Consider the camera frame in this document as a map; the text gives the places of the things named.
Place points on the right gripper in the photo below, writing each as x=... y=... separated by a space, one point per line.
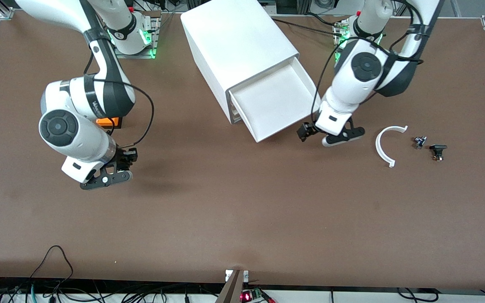
x=123 y=158

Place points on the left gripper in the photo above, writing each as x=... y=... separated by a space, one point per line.
x=307 y=130

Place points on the white drawer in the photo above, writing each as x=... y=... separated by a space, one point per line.
x=276 y=105

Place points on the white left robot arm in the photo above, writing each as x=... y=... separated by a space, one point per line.
x=360 y=84

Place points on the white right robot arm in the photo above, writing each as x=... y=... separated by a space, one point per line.
x=78 y=139

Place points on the white drawer cabinet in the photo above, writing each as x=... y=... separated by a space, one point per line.
x=234 y=42

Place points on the orange box with round hole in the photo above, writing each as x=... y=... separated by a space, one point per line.
x=107 y=122

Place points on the small silver black component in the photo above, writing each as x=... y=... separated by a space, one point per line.
x=419 y=142

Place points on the circuit board with red light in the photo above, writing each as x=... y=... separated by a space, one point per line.
x=249 y=296

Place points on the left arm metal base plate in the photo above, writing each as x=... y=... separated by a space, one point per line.
x=337 y=42

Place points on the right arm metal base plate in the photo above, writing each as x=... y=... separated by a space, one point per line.
x=133 y=56

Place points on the black switch contact block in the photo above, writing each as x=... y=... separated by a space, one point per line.
x=438 y=150

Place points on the white post bracket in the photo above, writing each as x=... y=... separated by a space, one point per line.
x=227 y=275

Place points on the aluminium camera post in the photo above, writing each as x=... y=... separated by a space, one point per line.
x=232 y=290

